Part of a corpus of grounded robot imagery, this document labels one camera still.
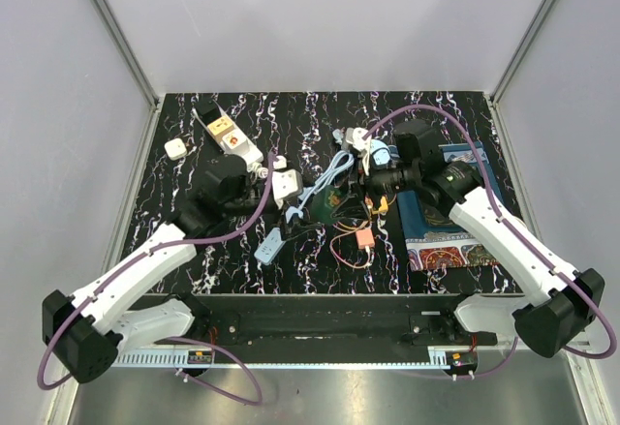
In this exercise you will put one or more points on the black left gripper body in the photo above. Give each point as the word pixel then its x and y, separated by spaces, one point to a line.
pixel 252 201

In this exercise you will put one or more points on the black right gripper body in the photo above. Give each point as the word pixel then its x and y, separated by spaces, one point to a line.
pixel 391 179

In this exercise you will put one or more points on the yellow USB charger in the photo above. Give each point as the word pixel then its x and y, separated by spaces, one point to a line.
pixel 381 207

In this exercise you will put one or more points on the green cube socket adapter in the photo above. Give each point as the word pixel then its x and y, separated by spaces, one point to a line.
pixel 325 205

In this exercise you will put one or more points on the light blue power strip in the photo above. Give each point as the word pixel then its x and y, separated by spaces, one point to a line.
pixel 270 247

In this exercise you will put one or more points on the white multicolour power strip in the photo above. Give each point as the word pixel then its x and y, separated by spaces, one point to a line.
pixel 250 153

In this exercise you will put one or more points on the white cube socket adapter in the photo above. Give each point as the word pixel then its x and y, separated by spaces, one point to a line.
pixel 234 141

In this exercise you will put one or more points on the beige travel adapter cube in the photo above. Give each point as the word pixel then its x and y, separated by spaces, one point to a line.
pixel 219 126

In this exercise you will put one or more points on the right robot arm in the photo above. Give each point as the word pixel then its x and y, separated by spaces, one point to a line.
pixel 557 301

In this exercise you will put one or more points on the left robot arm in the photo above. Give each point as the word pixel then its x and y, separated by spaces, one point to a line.
pixel 88 329

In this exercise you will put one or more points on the pink USB charger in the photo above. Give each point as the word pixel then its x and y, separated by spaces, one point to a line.
pixel 365 238

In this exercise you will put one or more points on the round light blue socket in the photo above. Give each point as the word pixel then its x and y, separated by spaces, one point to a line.
pixel 380 154

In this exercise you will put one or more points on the blue patterned placemat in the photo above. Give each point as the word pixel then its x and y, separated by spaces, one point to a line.
pixel 433 241

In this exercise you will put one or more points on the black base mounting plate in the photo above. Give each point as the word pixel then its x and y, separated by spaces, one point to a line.
pixel 234 319

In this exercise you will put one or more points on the white wall charger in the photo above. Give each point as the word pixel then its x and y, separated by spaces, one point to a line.
pixel 176 149

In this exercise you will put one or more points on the aluminium frame post right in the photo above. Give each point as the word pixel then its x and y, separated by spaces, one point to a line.
pixel 533 30

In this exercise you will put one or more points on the aluminium frame post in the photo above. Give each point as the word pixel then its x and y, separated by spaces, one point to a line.
pixel 124 49
pixel 533 30

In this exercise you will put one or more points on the aluminium frame post left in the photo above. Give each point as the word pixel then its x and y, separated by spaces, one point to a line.
pixel 124 49

